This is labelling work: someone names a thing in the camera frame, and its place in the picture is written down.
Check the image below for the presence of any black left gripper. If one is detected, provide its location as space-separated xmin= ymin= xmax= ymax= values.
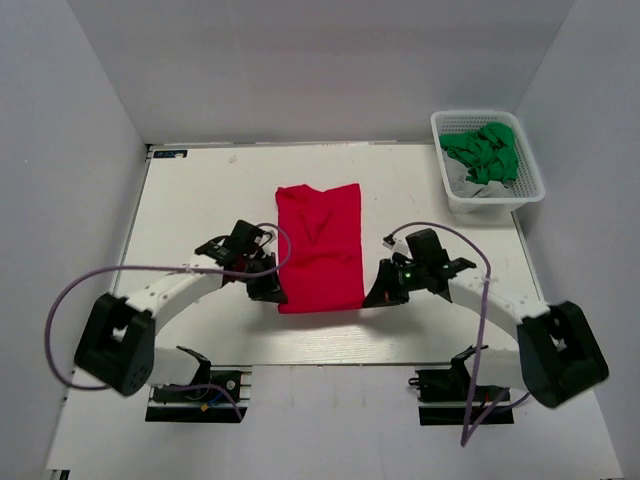
xmin=239 ymin=251 xmax=287 ymax=304

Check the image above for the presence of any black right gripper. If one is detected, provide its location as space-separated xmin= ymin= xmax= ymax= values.
xmin=364 ymin=257 xmax=428 ymax=308

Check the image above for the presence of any red t shirt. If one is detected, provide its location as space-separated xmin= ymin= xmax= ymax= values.
xmin=275 ymin=183 xmax=365 ymax=314

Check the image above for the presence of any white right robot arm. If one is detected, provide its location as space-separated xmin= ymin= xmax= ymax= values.
xmin=363 ymin=228 xmax=609 ymax=408

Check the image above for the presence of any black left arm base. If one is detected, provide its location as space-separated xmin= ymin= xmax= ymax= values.
xmin=145 ymin=367 xmax=252 ymax=424

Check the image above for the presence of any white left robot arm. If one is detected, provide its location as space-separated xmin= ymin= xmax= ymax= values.
xmin=74 ymin=220 xmax=289 ymax=399

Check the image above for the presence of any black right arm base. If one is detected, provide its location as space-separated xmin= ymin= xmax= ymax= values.
xmin=408 ymin=368 xmax=514 ymax=426

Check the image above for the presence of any blue table label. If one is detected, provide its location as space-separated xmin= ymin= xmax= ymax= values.
xmin=152 ymin=149 xmax=188 ymax=159

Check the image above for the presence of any green t shirt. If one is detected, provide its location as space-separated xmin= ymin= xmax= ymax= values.
xmin=439 ymin=122 xmax=519 ymax=185

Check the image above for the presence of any white plastic basket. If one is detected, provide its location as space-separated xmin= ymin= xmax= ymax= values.
xmin=431 ymin=110 xmax=545 ymax=214

